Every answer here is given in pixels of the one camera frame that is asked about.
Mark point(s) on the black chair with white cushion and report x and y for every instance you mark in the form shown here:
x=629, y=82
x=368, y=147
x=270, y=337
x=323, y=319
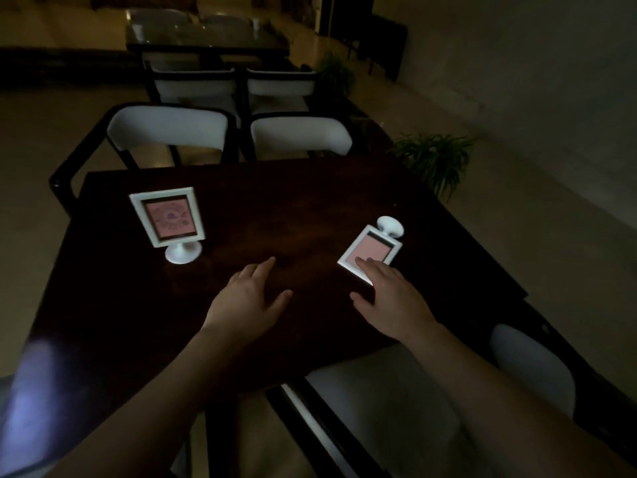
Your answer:
x=194, y=87
x=281, y=87
x=166, y=126
x=388, y=408
x=298, y=134

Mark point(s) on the person's right forearm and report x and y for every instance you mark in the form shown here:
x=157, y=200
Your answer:
x=497, y=408

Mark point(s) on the person's left forearm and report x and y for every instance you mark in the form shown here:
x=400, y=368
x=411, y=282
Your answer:
x=154, y=408

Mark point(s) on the green potted plant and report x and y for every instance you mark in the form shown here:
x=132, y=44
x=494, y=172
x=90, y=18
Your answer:
x=435, y=156
x=336, y=77

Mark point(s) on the person's right thumb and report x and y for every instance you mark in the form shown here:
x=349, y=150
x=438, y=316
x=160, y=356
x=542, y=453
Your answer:
x=362, y=304

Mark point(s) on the person's left hand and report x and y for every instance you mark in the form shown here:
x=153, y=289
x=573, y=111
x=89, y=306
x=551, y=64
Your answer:
x=239, y=308

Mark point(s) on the dark glass-top dining table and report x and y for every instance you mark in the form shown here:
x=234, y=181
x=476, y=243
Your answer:
x=204, y=32

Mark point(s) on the person's left thumb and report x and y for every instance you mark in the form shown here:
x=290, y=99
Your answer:
x=279, y=303

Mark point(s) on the dark cabinet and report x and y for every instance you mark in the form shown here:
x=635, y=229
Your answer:
x=368, y=29

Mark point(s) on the white table sign frame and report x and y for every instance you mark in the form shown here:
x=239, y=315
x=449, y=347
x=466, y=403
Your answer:
x=169, y=218
x=371, y=248

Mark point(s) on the person's right hand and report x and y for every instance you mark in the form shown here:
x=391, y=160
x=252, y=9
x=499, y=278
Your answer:
x=398, y=306

